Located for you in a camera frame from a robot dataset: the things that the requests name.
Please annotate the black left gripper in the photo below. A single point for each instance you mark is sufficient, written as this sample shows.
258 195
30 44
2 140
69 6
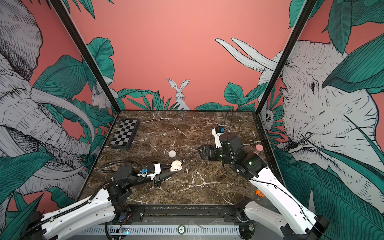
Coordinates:
160 177

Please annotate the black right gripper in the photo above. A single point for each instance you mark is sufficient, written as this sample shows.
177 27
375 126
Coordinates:
208 148

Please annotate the pink round disc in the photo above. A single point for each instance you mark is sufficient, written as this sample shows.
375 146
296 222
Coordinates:
176 166

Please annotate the white earbuds charging case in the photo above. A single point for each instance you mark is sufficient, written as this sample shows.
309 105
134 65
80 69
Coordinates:
172 154

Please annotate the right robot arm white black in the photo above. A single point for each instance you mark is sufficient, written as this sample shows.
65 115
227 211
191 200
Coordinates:
291 221

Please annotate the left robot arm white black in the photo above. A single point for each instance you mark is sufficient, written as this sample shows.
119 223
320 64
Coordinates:
107 203

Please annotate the pink hourglass timer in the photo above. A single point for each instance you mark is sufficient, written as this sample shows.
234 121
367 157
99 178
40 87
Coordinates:
259 149

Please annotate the black white checkerboard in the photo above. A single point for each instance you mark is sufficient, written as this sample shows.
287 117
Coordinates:
125 134

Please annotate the small orange toy car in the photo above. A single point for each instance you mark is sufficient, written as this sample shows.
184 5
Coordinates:
259 193

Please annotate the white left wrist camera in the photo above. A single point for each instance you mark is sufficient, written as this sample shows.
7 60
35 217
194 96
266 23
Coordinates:
150 171

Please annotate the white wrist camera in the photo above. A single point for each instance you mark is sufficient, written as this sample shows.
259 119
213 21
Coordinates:
217 132
150 171

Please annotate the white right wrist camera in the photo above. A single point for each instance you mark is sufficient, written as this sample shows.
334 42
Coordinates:
217 132

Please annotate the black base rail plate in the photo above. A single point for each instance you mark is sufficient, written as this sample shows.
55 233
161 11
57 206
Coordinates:
186 213

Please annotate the white slotted cable duct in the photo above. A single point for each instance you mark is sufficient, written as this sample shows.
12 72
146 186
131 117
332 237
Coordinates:
168 230

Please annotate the black metal frame post right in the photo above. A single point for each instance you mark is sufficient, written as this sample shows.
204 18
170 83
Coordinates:
299 25

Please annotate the black metal frame post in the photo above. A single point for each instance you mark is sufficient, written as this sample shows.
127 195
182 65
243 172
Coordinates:
70 26
299 25

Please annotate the black metal frame post left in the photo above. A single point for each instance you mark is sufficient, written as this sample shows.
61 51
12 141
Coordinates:
70 26

